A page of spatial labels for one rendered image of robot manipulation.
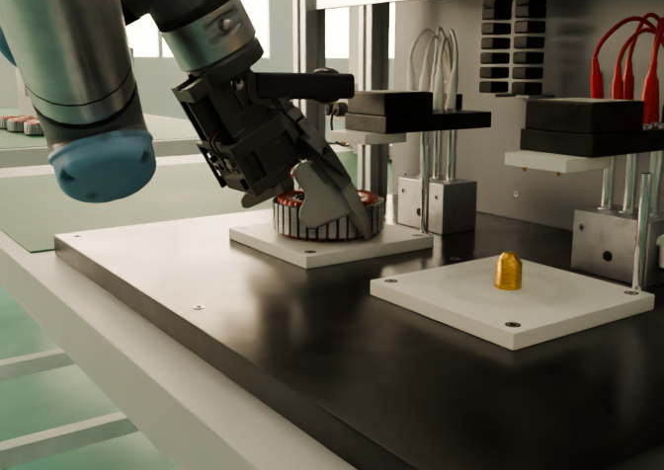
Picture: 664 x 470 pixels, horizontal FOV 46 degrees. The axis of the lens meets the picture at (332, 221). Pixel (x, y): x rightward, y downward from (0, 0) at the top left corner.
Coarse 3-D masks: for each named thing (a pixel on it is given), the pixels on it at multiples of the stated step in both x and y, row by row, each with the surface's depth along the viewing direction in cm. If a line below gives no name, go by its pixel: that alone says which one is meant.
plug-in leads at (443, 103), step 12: (420, 36) 84; (432, 36) 83; (444, 36) 85; (444, 48) 85; (456, 48) 82; (408, 60) 84; (444, 60) 86; (456, 60) 82; (408, 72) 84; (456, 72) 82; (408, 84) 85; (420, 84) 82; (432, 84) 85; (456, 84) 82; (444, 96) 87; (456, 96) 86; (444, 108) 87; (456, 108) 87
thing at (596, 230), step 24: (576, 216) 68; (600, 216) 66; (624, 216) 64; (576, 240) 68; (600, 240) 66; (624, 240) 64; (648, 240) 62; (576, 264) 68; (600, 264) 66; (624, 264) 64; (648, 264) 62
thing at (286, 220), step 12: (288, 192) 80; (300, 192) 80; (360, 192) 80; (372, 192) 80; (276, 204) 76; (288, 204) 75; (300, 204) 74; (372, 204) 75; (276, 216) 76; (288, 216) 74; (348, 216) 73; (372, 216) 75; (276, 228) 76; (288, 228) 74; (300, 228) 73; (324, 228) 73; (336, 228) 73; (348, 228) 73; (372, 228) 75; (312, 240) 74; (324, 240) 74; (348, 240) 74
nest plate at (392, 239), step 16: (256, 224) 82; (272, 224) 82; (384, 224) 82; (240, 240) 78; (256, 240) 76; (272, 240) 74; (288, 240) 74; (304, 240) 74; (336, 240) 74; (352, 240) 74; (368, 240) 74; (384, 240) 74; (400, 240) 74; (416, 240) 75; (432, 240) 77; (288, 256) 71; (304, 256) 69; (320, 256) 69; (336, 256) 70; (352, 256) 71; (368, 256) 72
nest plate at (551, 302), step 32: (384, 288) 59; (416, 288) 58; (448, 288) 58; (480, 288) 58; (544, 288) 58; (576, 288) 58; (608, 288) 58; (448, 320) 54; (480, 320) 51; (512, 320) 51; (544, 320) 51; (576, 320) 52; (608, 320) 54
